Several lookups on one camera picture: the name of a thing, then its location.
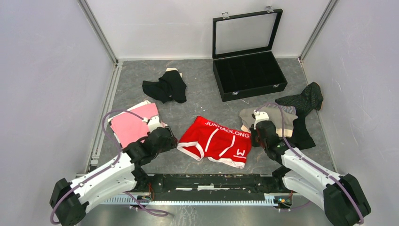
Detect black underwear with beige band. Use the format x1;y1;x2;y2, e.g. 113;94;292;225
142;68;187;104

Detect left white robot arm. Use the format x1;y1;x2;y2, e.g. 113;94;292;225
49;127;177;226

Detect pink underwear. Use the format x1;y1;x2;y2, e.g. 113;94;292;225
108;100;159;148

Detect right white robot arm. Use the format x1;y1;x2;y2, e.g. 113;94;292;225
250;121;371;226

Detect black display case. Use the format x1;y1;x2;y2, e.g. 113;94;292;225
212;7;287;102

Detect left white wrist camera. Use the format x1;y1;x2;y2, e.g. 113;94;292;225
143;116;163;133

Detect dark striped black underwear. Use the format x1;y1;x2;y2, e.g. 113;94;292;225
275;82;324;150

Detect beige grey ribbed underwear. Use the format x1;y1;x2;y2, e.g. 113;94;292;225
239;106;298;137

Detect red boxer briefs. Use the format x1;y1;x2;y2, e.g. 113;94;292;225
177;116;252;169

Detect grey striped underwear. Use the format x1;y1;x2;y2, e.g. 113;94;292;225
265;104;296;115

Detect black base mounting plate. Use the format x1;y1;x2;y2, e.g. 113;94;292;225
131;174;291;202

